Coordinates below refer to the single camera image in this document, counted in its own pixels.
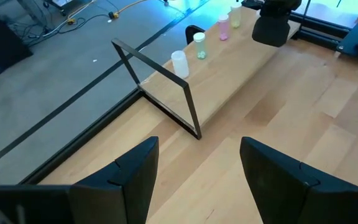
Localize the green medicine bottle white cap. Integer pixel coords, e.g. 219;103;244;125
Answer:
193;32;208;60

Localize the black frame rail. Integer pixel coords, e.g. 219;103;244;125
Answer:
295;28;338;50
292;11;352;38
20;88;142;184

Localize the yellow medicine bottle white cap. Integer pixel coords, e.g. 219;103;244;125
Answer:
230;1;242;29

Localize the black computer tower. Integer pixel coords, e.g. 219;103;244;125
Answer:
0;14;34;76

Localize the frosted white medicine bottle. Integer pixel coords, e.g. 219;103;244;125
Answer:
170;50;190;80

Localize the wooden shelf with black frame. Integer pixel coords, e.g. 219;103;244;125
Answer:
111;4;301;141

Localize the yellow extension cable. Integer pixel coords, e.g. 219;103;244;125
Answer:
116;0;150;15

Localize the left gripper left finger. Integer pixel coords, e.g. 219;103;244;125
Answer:
68;136;160;224

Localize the black table clamp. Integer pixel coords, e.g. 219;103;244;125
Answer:
185;24;206;45

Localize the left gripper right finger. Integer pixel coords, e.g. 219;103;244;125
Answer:
239;136;358;224

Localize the pink medicine bottle white cap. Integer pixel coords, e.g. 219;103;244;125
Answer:
218;14;231;42

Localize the grey wheeled stand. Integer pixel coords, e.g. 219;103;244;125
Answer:
16;0;68;30

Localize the black right wrist camera housing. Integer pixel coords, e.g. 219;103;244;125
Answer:
252;7;291;48

